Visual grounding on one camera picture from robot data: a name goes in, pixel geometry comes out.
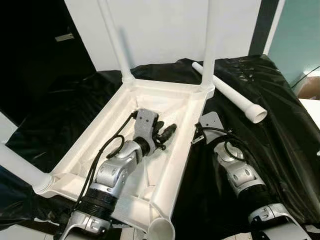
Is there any black vertical post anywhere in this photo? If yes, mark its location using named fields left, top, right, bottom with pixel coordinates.
left=248, top=0, right=280, bottom=57

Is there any black plastic sheet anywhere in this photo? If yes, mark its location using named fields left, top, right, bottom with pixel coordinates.
left=0, top=54, right=320, bottom=240

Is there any white side table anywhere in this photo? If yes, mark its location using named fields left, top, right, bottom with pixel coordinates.
left=300, top=98, right=320, bottom=126

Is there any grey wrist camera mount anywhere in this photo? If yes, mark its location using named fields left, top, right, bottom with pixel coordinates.
left=135, top=108, right=160, bottom=146
left=199, top=111, right=224, bottom=143

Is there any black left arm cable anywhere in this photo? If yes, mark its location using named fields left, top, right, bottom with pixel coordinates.
left=75, top=111, right=138, bottom=211

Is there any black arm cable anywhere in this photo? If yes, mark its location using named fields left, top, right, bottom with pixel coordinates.
left=75, top=111, right=138, bottom=211
left=202, top=127, right=246, bottom=161

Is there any brown cardboard box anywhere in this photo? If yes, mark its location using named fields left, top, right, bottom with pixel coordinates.
left=305, top=75, right=320, bottom=98

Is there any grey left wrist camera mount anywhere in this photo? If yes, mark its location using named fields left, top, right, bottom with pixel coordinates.
left=135, top=108, right=160, bottom=146

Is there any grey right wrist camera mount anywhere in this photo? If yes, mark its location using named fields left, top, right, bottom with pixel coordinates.
left=199, top=111, right=224, bottom=143

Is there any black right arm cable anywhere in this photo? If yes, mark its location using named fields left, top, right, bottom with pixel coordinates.
left=202, top=127, right=246, bottom=161

